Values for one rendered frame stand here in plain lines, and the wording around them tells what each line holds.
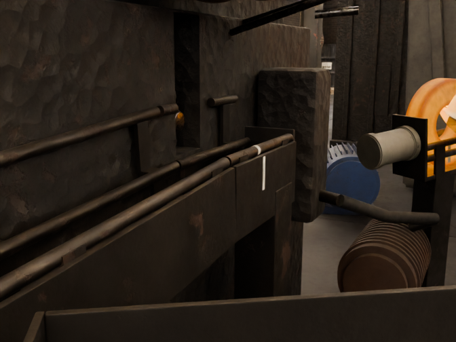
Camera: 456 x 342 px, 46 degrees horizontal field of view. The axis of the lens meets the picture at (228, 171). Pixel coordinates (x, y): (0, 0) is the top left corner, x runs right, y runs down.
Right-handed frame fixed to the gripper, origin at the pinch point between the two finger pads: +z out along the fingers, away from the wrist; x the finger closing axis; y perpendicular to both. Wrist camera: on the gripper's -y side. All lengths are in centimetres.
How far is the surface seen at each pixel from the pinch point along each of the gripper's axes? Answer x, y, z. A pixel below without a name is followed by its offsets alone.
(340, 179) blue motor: -92, -89, 112
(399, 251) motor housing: 17.5, -16.3, -14.3
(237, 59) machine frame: 39.3, 7.4, 6.9
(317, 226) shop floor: -79, -110, 105
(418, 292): 61, 15, -47
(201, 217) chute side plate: 57, 2, -22
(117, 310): 73, 14, -43
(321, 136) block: 26.3, -2.5, -0.2
